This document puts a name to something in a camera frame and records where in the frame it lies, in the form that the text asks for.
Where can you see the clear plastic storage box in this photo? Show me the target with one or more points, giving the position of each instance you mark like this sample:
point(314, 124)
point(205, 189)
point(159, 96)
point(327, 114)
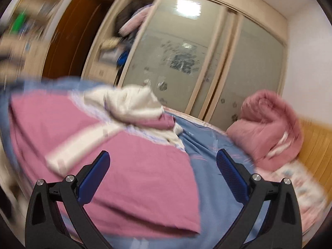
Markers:
point(109, 56)

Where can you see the beige wardrobe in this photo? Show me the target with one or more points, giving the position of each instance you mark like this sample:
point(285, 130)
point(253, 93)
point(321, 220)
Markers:
point(181, 57)

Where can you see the pink and white jacket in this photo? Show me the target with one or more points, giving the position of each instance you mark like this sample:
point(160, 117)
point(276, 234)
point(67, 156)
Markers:
point(129, 173)

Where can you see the blue garment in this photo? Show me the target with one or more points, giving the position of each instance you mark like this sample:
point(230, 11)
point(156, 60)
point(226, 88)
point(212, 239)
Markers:
point(122, 57)

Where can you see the blue striped bedsheet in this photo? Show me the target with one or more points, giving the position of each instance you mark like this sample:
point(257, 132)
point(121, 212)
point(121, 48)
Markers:
point(207, 181)

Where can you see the beige bookshelf cabinet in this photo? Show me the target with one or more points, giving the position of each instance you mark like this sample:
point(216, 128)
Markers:
point(28, 46)

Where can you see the floral pillow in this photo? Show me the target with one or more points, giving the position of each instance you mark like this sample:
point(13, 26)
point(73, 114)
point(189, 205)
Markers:
point(298, 186)

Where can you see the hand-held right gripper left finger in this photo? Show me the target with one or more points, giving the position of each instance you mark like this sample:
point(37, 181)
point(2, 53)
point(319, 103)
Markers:
point(94, 172)

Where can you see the pink fleece blanket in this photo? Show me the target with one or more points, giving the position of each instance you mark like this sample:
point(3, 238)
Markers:
point(267, 129)

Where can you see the wooden headboard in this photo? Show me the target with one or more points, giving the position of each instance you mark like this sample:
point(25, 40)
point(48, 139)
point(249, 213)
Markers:
point(316, 150)

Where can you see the beige crumpled cloth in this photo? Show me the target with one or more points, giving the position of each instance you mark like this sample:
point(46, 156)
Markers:
point(111, 43)

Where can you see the beige wardrobe drawer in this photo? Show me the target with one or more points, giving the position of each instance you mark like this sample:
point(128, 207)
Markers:
point(102, 72)

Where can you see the frosted floral sliding door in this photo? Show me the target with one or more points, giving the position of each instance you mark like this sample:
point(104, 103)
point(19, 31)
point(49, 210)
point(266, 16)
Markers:
point(249, 70)
point(168, 57)

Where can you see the pink and white garment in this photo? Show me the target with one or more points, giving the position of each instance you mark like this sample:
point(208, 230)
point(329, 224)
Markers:
point(134, 22)

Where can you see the brown wooden door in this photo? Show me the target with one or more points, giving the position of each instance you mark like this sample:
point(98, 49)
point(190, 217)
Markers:
point(72, 36)

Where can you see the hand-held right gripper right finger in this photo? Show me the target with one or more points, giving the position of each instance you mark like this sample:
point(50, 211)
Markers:
point(232, 173)

